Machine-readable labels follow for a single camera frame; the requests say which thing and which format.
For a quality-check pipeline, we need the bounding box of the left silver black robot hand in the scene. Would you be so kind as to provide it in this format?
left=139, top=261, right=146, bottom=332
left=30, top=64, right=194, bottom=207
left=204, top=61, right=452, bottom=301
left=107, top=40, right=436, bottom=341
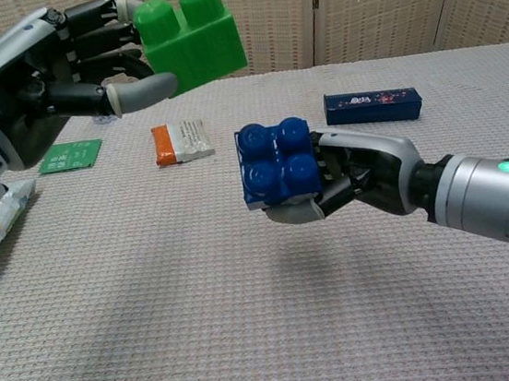
left=0, top=0, right=187, bottom=174

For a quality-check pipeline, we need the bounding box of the blue toy brick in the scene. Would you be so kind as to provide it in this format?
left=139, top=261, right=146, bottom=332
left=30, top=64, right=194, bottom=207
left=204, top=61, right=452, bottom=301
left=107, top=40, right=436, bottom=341
left=232, top=113, right=324, bottom=214

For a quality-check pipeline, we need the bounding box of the beige woven tablecloth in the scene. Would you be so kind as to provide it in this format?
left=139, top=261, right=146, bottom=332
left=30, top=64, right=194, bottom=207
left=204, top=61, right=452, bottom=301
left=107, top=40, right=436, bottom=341
left=0, top=42, right=509, bottom=381

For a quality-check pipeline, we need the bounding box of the green toy brick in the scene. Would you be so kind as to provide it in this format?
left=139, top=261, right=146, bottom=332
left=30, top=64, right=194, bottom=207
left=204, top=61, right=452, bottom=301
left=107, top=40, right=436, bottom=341
left=130, top=0, right=253, bottom=103

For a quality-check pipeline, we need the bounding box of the woven folding screen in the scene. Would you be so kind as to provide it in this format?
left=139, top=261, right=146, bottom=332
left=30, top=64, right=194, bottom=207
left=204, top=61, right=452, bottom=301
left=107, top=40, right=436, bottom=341
left=0, top=0, right=509, bottom=109

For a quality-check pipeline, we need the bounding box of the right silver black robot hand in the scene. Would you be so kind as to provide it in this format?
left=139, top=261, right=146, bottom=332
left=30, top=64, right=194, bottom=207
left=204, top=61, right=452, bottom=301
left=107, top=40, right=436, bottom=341
left=254, top=117, right=428, bottom=234

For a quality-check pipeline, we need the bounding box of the dark blue rectangular box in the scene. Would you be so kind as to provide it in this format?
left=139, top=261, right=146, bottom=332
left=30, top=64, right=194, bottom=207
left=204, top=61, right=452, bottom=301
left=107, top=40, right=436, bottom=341
left=322, top=82, right=426, bottom=131

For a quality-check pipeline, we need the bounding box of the green flat sachet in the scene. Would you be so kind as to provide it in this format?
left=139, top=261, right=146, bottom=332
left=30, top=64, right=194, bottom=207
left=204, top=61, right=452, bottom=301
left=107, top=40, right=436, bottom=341
left=34, top=137, right=107, bottom=176

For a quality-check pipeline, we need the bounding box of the orange and white packet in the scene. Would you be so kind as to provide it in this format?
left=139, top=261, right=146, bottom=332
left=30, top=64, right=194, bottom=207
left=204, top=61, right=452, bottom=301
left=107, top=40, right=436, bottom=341
left=149, top=116, right=218, bottom=168

